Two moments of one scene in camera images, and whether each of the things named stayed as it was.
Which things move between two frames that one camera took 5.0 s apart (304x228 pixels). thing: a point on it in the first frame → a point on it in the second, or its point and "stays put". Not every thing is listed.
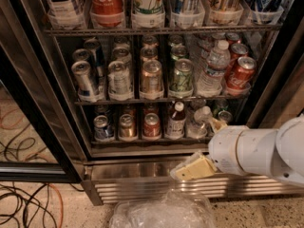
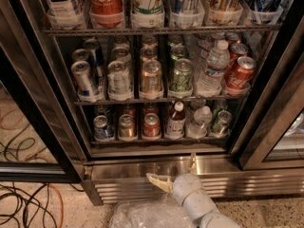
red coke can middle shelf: (239, 76) stays put
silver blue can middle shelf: (85, 86) stays put
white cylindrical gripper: (222, 150) → (187, 185)
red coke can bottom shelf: (152, 126) stays put
